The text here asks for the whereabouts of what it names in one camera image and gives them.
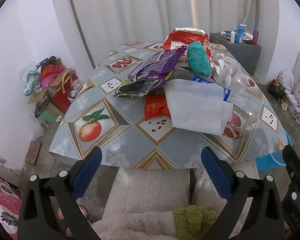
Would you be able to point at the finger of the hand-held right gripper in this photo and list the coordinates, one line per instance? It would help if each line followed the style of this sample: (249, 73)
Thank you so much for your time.
(296, 180)

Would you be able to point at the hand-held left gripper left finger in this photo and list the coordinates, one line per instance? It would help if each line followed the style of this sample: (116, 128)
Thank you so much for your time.
(87, 172)

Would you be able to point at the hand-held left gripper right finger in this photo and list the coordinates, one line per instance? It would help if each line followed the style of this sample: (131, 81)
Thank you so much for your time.
(215, 172)

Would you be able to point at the blue plastic bin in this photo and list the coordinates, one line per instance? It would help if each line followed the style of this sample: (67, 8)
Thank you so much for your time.
(267, 161)

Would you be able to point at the white translucent plastic bag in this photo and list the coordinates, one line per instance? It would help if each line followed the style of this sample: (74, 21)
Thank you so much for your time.
(197, 107)

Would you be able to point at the blue and white packet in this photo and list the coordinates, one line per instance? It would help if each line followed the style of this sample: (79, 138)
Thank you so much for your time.
(226, 93)

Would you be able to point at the dark foil packet yellow edge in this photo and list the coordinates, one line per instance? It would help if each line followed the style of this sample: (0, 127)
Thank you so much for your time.
(137, 88)

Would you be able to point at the large red and white bag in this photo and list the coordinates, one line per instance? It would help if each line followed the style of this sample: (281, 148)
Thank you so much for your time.
(182, 38)

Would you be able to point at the person's bare foot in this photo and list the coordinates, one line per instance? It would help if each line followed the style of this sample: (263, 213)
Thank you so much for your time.
(83, 211)

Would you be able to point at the green fluffy cloth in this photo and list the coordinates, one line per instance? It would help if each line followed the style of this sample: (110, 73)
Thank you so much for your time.
(190, 220)

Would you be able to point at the white fluffy pants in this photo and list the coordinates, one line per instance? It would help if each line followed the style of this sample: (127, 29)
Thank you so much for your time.
(140, 192)

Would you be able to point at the green box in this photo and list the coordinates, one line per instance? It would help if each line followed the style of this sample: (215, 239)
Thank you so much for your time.
(48, 116)

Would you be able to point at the floor clutter pile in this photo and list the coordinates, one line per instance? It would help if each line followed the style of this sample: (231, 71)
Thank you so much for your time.
(296, 105)

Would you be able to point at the red paper bag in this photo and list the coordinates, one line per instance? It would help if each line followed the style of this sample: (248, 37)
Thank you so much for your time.
(62, 100)

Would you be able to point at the clear plastic bag with pads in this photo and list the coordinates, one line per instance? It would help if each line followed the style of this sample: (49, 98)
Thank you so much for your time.
(242, 97)

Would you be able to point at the red orange snack packet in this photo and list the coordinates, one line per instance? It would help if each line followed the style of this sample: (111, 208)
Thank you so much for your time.
(155, 107)

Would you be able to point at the pink floral mat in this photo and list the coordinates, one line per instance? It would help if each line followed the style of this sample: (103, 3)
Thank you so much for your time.
(2, 200)

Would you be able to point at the cardboard box of clothes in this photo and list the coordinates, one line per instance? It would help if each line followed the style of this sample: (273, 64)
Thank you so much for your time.
(52, 87)

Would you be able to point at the dark box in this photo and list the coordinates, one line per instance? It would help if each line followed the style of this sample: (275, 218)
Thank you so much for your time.
(276, 88)

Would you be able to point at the white plastic shopping bag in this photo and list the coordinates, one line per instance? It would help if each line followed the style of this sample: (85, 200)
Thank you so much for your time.
(287, 76)

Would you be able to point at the teal yarn ball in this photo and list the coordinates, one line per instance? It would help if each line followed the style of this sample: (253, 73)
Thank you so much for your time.
(198, 60)

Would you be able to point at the purple snack packet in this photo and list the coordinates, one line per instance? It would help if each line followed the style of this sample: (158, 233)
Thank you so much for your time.
(155, 67)

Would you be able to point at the grey cabinet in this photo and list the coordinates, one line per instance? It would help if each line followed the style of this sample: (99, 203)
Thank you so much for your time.
(237, 52)

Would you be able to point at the small white bottle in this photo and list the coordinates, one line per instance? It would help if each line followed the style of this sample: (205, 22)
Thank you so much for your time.
(232, 37)

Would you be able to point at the blue bottle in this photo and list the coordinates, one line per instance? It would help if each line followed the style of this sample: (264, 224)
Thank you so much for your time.
(240, 36)

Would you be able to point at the white tube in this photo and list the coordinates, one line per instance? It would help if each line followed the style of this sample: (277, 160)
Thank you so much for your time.
(248, 36)

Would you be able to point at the purple box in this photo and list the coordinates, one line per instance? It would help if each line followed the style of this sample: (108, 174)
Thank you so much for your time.
(255, 37)

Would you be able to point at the wooden pole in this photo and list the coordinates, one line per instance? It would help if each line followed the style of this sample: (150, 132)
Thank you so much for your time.
(77, 22)

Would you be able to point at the white curtain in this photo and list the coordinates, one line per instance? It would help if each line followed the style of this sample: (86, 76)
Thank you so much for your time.
(140, 10)

